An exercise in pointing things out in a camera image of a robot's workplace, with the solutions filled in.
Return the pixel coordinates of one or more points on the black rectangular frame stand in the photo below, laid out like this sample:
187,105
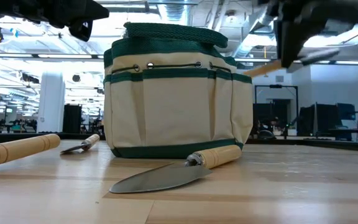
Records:
276,86

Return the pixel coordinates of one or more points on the dark desk monitors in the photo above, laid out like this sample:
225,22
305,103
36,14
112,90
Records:
325,119

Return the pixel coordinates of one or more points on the cream green gardening bag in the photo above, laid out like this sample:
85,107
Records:
176,109

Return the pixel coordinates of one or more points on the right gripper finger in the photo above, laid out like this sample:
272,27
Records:
289,40

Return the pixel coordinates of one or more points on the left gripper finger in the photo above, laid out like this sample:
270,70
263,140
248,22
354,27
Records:
79,11
81,31

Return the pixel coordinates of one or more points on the black storage cabinet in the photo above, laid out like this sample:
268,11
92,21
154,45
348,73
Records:
72,119

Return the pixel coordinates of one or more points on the white building pillar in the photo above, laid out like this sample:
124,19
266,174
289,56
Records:
51,102

